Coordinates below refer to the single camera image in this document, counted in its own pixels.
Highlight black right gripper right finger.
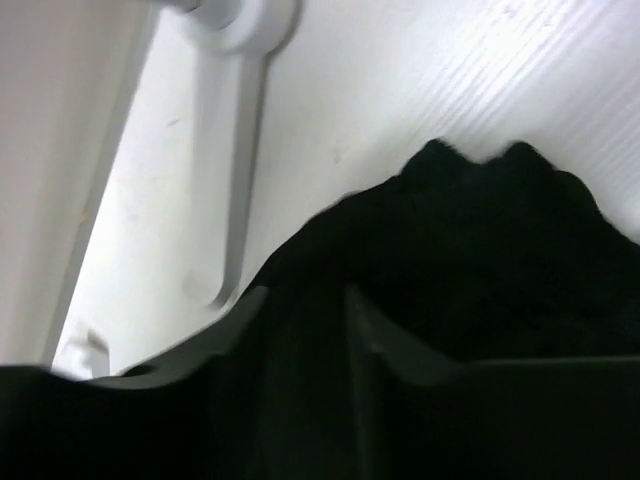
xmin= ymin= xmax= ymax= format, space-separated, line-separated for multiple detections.
xmin=345 ymin=286 xmax=639 ymax=479

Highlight black trousers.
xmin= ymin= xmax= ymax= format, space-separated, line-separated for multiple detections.
xmin=243 ymin=140 xmax=639 ymax=479

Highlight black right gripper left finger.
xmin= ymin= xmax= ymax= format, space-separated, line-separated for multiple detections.
xmin=1 ymin=287 xmax=267 ymax=479

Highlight white metal clothes rack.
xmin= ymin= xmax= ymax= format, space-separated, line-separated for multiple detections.
xmin=53 ymin=1 xmax=298 ymax=379

